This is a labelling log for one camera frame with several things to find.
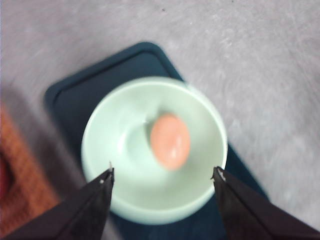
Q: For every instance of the brown egg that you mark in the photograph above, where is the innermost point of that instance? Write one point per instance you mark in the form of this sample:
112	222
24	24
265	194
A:
170	138

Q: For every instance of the brown wicker basket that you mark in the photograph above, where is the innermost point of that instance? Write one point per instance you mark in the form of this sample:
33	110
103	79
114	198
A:
31	191

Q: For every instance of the dark blue rectangular tray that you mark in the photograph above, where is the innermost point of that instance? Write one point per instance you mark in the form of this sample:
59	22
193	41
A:
68	103

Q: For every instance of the light green bowl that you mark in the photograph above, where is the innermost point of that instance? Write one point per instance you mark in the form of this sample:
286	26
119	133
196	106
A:
117	130

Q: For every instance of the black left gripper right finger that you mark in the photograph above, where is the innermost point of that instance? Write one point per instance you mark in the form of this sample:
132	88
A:
249	216

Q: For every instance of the red yellow apple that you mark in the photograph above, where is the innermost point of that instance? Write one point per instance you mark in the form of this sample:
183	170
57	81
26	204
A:
7	176

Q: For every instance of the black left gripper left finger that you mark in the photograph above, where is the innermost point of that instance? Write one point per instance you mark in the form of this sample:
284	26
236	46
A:
82	216

